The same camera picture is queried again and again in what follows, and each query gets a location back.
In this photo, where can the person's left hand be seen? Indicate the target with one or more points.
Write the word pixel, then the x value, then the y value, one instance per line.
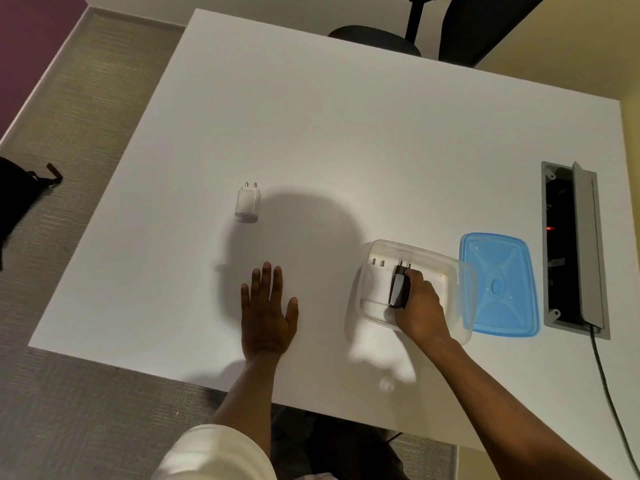
pixel 267 329

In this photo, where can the person's right hand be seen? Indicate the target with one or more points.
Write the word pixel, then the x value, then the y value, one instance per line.
pixel 422 312

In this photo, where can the person's left middle finger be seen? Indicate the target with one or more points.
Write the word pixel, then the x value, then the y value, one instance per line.
pixel 266 287

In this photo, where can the person's left little finger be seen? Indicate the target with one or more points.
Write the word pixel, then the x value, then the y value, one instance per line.
pixel 245 302

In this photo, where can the person's left thumb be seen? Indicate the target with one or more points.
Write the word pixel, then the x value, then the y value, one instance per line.
pixel 292 314

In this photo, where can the person's right fingers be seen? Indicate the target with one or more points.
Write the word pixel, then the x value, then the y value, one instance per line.
pixel 417 280

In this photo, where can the black plug charger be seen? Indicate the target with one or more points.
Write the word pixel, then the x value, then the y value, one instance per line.
pixel 399 289

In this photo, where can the person's left forearm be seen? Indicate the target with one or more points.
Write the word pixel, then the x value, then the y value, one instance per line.
pixel 247 394

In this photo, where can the person's right forearm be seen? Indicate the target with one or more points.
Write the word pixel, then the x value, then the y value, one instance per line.
pixel 500 409

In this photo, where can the clear plastic container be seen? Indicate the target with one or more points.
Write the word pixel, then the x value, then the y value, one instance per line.
pixel 445 279

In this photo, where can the white plug charger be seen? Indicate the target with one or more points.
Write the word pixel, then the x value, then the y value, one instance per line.
pixel 377 287
pixel 248 204

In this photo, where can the blue plastic container lid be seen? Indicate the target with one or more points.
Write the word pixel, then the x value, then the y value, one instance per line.
pixel 500 287

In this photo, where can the dark trousers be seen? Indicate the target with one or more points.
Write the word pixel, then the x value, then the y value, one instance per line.
pixel 330 449

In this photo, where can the white shirt sleeve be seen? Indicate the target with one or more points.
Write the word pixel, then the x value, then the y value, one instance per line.
pixel 215 457

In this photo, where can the grey table socket box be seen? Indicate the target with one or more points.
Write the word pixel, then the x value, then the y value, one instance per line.
pixel 582 244

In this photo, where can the black bag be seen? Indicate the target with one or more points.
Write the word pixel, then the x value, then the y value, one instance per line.
pixel 15 194

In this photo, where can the black office chair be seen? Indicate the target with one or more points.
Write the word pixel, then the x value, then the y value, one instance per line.
pixel 470 24

